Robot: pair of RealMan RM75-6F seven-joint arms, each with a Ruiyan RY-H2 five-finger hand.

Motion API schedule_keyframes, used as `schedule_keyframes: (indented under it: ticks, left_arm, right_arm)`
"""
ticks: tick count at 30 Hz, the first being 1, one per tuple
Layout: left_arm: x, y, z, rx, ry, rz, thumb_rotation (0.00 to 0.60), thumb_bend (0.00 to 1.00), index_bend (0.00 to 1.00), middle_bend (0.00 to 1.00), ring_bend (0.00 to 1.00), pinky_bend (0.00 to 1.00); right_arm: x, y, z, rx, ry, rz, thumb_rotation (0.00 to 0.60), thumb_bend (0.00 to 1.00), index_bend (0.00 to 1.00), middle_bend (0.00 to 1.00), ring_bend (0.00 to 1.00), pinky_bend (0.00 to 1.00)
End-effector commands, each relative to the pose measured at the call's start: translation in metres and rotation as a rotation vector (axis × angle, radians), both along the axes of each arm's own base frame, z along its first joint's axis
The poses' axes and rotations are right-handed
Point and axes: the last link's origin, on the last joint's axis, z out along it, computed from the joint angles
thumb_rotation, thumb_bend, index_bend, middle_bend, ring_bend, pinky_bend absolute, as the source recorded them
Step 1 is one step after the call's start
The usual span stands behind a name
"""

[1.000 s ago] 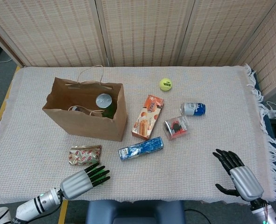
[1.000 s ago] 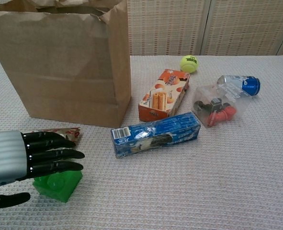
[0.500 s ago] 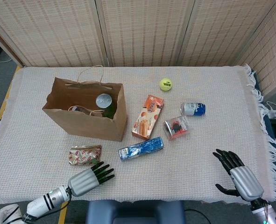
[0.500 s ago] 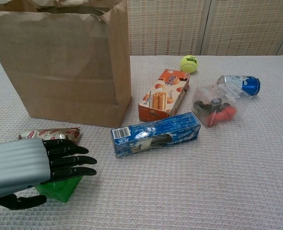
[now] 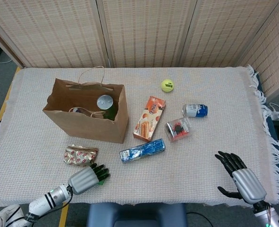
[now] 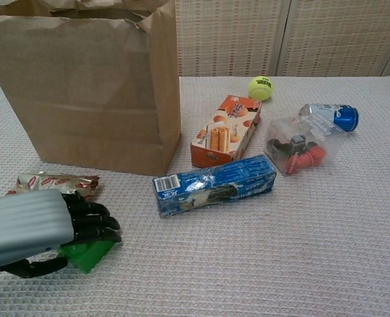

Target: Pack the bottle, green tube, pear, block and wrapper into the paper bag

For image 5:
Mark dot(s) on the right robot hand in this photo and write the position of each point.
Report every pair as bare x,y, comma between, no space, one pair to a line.
249,186

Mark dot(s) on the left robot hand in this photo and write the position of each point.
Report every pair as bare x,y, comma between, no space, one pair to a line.
83,180

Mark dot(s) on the green toy building block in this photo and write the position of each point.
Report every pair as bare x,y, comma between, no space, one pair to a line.
102,182

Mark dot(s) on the silver red snack bag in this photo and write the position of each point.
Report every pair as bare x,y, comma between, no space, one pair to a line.
80,156

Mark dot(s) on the brown paper bag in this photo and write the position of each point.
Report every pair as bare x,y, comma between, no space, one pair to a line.
89,127

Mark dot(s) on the green Pringles chips can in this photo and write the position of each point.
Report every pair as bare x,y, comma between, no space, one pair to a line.
107,105

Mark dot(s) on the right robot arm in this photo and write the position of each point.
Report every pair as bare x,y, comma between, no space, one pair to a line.
268,216

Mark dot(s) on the clear bag of toys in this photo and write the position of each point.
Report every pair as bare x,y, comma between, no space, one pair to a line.
178,130

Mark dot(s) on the white woven tablecloth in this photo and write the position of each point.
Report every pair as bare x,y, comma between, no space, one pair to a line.
188,165

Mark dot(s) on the blue cookie pack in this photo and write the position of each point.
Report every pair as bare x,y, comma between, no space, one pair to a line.
141,151

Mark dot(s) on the orange wafer roll box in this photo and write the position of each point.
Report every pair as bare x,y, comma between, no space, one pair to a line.
148,120

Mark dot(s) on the blue and silver soda can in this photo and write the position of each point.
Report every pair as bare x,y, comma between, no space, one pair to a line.
196,110

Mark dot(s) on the yellow tennis ball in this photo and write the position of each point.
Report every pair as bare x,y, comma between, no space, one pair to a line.
167,85

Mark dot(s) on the woven folding screen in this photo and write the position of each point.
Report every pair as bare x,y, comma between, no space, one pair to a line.
141,30

